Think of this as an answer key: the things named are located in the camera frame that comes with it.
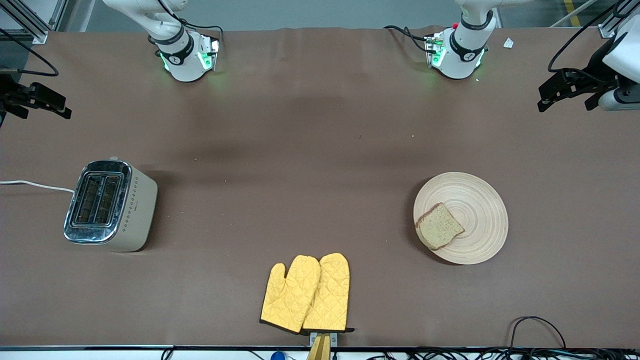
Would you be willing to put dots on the aluminium frame profile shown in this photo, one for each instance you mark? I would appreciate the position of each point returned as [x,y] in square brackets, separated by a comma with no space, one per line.
[30,25]
[612,25]

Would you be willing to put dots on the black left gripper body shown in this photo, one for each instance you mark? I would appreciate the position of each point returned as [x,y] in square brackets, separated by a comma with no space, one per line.
[596,64]

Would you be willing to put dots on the tan post with metal bracket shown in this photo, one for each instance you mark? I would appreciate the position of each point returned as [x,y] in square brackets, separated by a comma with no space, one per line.
[320,347]

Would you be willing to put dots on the brown bread slice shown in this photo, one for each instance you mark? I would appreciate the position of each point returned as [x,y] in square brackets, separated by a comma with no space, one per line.
[440,227]

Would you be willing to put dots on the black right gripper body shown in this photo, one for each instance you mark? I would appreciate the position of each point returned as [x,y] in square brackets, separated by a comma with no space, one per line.
[11,93]

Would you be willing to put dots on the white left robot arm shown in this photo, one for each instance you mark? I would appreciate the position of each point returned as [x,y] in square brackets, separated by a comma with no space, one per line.
[462,55]

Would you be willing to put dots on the small white paper scrap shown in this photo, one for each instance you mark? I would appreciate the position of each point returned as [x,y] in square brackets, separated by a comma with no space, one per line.
[508,43]

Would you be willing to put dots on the small blue round object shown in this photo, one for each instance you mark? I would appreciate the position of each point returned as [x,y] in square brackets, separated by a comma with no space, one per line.
[277,356]

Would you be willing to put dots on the brown table cover sheet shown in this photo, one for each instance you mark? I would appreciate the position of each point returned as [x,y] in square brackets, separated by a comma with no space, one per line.
[320,150]

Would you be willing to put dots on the beige chrome two-slot toaster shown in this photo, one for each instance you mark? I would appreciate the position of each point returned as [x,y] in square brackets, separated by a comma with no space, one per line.
[135,215]

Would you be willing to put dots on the yellow quilted oven mitt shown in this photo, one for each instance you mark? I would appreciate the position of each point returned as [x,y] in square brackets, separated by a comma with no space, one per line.
[332,295]
[290,295]

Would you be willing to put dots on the round wooden plate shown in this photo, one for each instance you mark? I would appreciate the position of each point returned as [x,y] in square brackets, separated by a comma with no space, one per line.
[480,200]

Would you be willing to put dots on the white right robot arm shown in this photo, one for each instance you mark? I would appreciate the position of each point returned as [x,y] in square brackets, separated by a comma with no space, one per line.
[185,65]

